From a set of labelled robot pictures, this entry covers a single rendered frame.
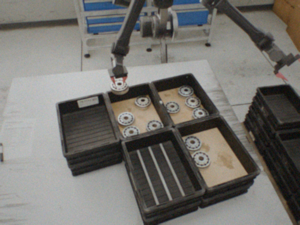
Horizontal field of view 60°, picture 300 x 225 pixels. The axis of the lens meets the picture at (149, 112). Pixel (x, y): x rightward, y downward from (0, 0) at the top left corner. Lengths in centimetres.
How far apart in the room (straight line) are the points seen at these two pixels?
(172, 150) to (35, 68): 249
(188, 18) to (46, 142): 242
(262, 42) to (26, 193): 146
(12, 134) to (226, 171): 134
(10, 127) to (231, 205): 145
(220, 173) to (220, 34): 294
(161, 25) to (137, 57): 175
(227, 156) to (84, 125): 85
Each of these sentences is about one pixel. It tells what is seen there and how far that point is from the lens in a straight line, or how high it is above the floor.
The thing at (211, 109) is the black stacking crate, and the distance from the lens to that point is 162.
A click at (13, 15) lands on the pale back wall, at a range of 445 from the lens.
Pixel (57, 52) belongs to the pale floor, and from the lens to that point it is 379.
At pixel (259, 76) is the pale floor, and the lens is 349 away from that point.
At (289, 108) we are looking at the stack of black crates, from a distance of 244.
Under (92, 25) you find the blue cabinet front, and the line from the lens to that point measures 337.
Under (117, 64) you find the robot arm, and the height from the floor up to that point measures 126.
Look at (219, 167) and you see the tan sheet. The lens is 146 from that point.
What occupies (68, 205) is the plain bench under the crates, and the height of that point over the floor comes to 70.
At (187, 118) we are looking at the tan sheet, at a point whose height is 83.
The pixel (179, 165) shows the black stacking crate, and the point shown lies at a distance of 143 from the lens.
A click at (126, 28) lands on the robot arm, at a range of 126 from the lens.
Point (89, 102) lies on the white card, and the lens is 167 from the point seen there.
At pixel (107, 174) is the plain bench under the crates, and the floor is 70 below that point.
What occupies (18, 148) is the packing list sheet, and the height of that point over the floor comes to 70.
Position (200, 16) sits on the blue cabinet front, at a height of 43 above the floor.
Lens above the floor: 205
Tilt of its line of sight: 48 degrees down
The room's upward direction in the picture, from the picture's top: 1 degrees clockwise
